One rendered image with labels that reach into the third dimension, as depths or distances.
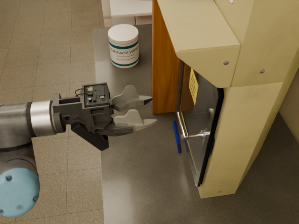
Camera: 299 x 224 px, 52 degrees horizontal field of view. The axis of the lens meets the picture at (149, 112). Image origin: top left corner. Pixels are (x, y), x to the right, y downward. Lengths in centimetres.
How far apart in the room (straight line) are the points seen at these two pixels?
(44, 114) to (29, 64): 248
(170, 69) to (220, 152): 37
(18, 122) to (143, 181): 49
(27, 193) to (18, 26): 325
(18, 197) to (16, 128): 17
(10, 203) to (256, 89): 49
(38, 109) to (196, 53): 33
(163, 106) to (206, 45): 64
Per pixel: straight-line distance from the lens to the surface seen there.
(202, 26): 59
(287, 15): 56
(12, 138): 67
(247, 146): 81
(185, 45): 54
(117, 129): 65
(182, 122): 81
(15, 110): 67
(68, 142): 235
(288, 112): 130
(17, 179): 54
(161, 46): 97
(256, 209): 102
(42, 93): 277
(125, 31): 135
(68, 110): 64
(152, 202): 98
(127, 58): 135
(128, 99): 69
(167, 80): 107
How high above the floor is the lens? 182
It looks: 48 degrees down
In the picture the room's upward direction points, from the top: straight up
